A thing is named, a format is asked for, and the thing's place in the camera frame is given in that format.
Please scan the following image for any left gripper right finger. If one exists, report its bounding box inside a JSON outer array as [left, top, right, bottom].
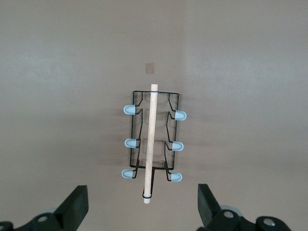
[[196, 184, 242, 231]]

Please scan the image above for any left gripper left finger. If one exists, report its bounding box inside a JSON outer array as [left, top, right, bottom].
[[14, 184, 89, 231]]

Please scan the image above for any black wire cup holder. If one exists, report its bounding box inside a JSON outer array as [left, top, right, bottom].
[[121, 83, 188, 205]]

